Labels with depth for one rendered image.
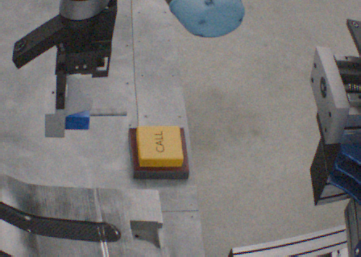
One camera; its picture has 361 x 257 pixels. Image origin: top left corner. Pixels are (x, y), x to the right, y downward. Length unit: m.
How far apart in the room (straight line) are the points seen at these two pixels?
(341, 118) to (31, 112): 0.53
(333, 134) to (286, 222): 1.05
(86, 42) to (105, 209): 0.23
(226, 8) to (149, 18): 0.67
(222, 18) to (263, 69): 1.73
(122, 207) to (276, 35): 1.66
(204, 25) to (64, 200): 0.39
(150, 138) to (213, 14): 0.46
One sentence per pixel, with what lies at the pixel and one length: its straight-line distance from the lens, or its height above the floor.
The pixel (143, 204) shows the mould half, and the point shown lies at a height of 0.89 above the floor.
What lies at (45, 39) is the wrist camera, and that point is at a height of 1.11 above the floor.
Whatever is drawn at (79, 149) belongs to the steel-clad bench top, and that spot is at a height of 0.80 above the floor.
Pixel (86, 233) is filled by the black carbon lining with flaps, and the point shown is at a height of 0.88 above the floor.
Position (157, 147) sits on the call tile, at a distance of 1.40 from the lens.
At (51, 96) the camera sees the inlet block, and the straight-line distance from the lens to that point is 1.29.
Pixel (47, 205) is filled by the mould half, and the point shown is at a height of 0.88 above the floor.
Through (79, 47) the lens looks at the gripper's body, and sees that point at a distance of 1.17.
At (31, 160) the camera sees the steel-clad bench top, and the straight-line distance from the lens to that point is 1.41.
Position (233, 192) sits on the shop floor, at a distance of 2.42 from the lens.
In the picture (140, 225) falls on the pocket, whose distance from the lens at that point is 1.26.
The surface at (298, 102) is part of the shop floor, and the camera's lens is 2.67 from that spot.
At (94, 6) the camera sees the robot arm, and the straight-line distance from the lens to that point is 1.11.
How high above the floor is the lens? 1.92
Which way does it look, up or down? 49 degrees down
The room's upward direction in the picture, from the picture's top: 10 degrees clockwise
